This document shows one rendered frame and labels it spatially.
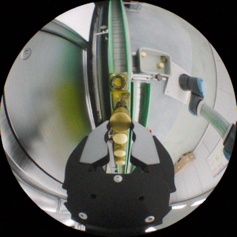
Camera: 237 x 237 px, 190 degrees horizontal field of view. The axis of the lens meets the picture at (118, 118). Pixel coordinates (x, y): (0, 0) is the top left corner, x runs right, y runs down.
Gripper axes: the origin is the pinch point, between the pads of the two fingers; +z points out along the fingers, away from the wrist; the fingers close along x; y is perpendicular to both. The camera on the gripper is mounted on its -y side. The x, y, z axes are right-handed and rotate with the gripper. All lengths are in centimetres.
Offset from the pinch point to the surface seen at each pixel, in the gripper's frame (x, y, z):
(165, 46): 36, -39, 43
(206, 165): 361, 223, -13
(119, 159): -0.6, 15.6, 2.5
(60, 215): -15.4, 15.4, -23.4
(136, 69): 10.1, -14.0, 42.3
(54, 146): -12.9, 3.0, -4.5
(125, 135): 0.9, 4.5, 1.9
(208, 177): 361, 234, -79
